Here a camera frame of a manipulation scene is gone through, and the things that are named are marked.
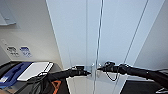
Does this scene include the silver door handle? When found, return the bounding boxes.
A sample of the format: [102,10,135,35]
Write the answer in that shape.
[91,62,96,80]
[96,62,102,80]

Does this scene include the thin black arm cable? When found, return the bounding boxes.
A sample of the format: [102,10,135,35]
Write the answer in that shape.
[105,70,120,83]

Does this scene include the wall sign with blue print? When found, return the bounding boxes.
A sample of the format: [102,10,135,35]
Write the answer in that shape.
[19,45,33,58]

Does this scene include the flat white board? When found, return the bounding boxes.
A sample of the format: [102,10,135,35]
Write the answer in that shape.
[16,61,55,83]

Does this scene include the white wardrobe door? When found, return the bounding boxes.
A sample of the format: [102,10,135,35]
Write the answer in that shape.
[94,0,150,94]
[45,0,103,94]

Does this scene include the blue plastic object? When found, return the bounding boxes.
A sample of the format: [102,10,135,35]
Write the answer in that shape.
[0,61,33,89]

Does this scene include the wall sign with dark print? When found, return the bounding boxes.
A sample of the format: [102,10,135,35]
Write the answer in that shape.
[6,45,20,58]

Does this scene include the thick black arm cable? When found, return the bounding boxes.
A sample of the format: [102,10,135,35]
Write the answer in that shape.
[25,71,51,94]

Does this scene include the black table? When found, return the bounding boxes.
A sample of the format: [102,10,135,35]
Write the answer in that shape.
[0,60,65,94]

